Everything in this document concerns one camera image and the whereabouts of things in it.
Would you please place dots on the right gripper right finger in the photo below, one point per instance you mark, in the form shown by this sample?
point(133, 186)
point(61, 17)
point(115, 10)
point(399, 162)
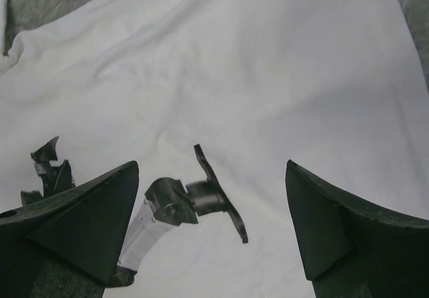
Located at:
point(351, 247)

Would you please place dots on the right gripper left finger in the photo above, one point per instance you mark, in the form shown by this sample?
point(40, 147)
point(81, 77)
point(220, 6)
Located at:
point(68, 245)

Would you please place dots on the white printed t shirt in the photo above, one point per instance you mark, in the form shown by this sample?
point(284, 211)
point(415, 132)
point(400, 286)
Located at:
point(334, 85)

